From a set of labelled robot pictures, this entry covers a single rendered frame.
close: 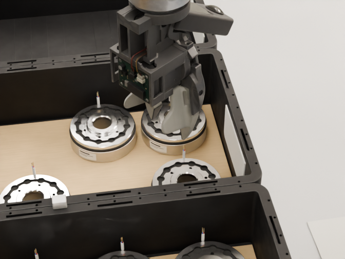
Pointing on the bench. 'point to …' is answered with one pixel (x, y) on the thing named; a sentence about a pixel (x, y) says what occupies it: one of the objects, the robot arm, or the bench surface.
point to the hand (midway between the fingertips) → (172, 118)
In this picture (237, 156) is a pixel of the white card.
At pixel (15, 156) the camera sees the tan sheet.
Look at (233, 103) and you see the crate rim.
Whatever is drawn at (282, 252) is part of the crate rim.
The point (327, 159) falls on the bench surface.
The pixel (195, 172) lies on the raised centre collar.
